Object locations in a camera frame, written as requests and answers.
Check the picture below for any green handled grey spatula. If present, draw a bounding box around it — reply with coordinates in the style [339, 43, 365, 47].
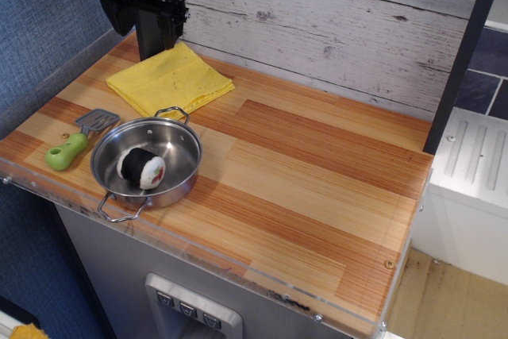
[45, 109, 120, 171]

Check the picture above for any right dark vertical post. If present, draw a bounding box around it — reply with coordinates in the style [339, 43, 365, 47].
[423, 0, 494, 155]

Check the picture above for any yellow cloth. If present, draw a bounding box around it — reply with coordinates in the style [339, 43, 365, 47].
[106, 42, 235, 117]

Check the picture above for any silver dispenser control panel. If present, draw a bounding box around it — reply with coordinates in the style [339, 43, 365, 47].
[144, 273, 244, 338]

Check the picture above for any plush sushi roll toy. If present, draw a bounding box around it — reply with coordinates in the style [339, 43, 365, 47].
[117, 148, 166, 190]

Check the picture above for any yellow object bottom left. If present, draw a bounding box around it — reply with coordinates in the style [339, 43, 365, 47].
[9, 324, 49, 339]

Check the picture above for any clear acrylic table edge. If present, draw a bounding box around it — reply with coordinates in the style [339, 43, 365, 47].
[1, 148, 430, 338]

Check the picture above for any white ribbed appliance top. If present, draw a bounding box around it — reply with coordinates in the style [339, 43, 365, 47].
[430, 107, 507, 208]

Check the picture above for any stainless steel pot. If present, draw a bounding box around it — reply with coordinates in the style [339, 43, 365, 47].
[90, 106, 202, 222]

